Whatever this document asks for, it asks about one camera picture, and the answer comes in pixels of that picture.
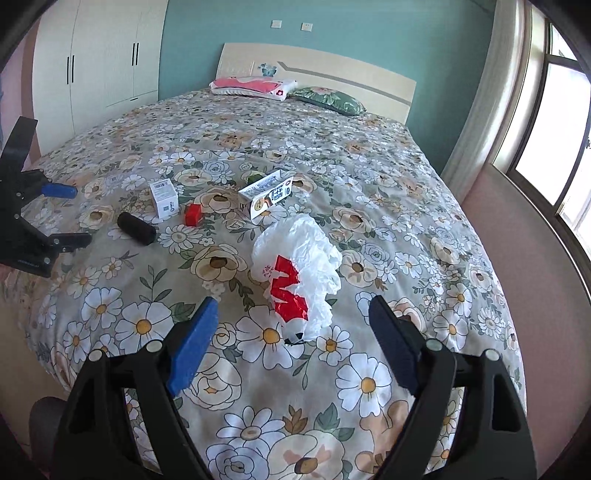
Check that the small red block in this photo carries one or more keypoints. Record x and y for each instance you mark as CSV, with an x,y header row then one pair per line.
x,y
192,215

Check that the small white box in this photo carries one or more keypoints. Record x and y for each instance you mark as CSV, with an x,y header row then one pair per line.
x,y
165,198

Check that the white curtain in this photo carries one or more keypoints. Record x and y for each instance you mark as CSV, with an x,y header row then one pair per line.
x,y
492,100

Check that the black cylinder roll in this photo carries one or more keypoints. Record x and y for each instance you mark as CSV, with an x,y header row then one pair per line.
x,y
137,229

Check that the dark framed window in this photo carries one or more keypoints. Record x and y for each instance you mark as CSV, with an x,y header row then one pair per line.
x,y
548,157

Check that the cream white wardrobe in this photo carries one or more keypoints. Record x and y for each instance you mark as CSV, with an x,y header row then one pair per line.
x,y
93,61

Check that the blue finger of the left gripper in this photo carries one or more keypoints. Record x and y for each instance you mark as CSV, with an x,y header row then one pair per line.
x,y
56,190
69,242

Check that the green cube block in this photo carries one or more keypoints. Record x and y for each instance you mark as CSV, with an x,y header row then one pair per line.
x,y
254,177

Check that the dark grey trousers leg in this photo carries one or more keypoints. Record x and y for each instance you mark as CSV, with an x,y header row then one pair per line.
x,y
44,420

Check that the beige wooden headboard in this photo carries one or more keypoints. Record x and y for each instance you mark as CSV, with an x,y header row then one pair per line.
x,y
382,91

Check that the long white blue carton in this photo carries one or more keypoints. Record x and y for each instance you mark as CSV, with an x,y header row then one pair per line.
x,y
258,197

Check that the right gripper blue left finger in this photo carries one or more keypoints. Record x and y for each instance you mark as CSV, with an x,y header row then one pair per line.
x,y
186,344

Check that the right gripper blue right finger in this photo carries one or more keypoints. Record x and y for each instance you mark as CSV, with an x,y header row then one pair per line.
x,y
400,342

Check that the floral bed quilt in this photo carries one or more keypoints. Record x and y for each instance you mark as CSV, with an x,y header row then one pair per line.
x,y
258,407

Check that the pink white pillow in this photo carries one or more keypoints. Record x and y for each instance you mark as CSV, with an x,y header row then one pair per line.
x,y
256,86

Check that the green floral pillow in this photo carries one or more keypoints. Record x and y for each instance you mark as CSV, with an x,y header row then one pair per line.
x,y
330,99

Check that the white red plastic bag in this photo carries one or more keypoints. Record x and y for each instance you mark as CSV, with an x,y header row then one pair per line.
x,y
295,257

